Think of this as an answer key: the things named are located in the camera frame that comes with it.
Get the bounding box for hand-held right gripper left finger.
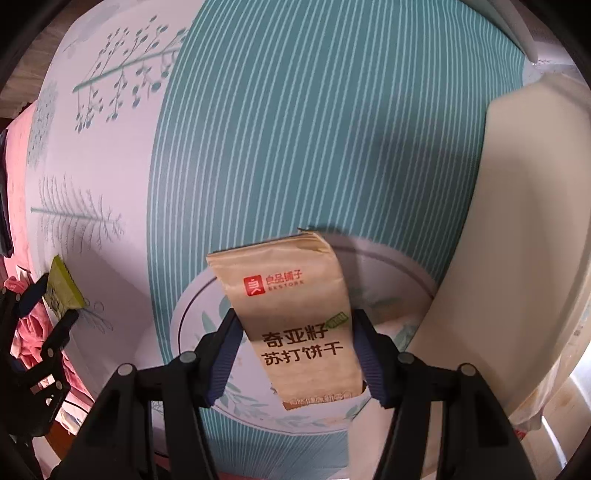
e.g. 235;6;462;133
53;308;245;480

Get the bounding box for teal leaf print tablecloth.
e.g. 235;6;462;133
23;0;555;480

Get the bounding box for white floral curtain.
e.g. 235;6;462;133
512;332;591;462

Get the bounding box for pink blanket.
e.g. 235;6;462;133
4;104;93;435

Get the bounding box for small green yellow packet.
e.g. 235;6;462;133
44;255;88;321

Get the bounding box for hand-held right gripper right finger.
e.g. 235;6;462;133
352;308;539;480

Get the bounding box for white plastic storage box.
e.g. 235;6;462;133
409;69;591;428

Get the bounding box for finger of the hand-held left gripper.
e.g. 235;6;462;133
41;309;80;365
17;272;50;317

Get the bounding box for tan cracker packet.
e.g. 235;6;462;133
206;227;370;411

